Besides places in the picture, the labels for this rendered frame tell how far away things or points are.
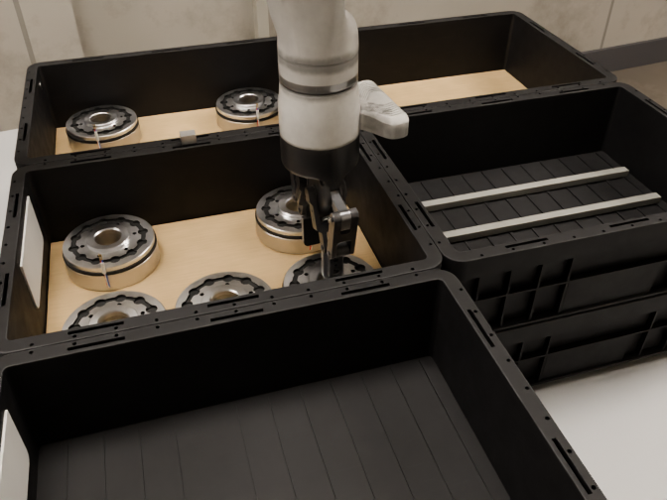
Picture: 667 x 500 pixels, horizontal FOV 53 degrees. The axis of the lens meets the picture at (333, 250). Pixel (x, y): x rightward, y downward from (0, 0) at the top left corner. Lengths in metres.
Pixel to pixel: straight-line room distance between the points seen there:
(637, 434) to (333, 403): 0.37
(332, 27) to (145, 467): 0.40
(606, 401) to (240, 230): 0.48
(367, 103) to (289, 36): 0.11
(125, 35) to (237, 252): 1.75
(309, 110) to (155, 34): 1.93
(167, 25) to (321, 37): 1.95
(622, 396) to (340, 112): 0.49
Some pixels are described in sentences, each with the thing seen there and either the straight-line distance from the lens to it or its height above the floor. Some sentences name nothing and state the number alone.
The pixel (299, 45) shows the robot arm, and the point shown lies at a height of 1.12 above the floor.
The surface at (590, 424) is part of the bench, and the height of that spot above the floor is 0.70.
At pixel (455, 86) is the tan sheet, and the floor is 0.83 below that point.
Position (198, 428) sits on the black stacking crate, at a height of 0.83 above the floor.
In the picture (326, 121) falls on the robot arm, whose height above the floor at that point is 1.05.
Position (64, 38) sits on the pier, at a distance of 2.33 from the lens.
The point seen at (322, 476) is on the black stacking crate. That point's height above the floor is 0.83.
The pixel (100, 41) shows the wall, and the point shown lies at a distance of 2.48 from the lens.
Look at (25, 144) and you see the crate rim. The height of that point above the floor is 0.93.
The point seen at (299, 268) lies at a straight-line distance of 0.72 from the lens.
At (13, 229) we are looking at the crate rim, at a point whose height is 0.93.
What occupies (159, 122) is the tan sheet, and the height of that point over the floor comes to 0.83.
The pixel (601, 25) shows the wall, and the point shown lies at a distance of 3.42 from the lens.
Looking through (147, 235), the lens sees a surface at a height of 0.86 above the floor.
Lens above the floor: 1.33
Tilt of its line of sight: 39 degrees down
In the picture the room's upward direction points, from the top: straight up
